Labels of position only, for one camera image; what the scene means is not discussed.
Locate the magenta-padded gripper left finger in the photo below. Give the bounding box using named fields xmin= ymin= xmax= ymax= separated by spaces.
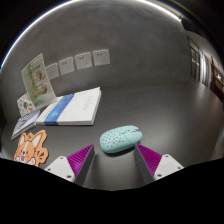
xmin=44 ymin=143 xmax=97 ymax=187

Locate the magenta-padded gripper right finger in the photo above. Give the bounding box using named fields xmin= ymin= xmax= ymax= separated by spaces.
xmin=133 ymin=143 xmax=185 ymax=185

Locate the mint green computer mouse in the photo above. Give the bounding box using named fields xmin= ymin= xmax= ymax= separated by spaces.
xmin=99 ymin=125 xmax=143 ymax=155

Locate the orange corgi-shaped mouse pad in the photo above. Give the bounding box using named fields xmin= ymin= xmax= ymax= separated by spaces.
xmin=13 ymin=129 xmax=50 ymax=168

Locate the white book with blue band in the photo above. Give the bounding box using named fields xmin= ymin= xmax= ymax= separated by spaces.
xmin=35 ymin=86 xmax=102 ymax=127

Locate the grey striped book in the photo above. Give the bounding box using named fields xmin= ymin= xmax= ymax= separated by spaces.
xmin=10 ymin=109 xmax=42 ymax=141

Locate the green menu in acrylic stand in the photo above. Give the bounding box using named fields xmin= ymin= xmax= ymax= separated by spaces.
xmin=20 ymin=52 xmax=58 ymax=111

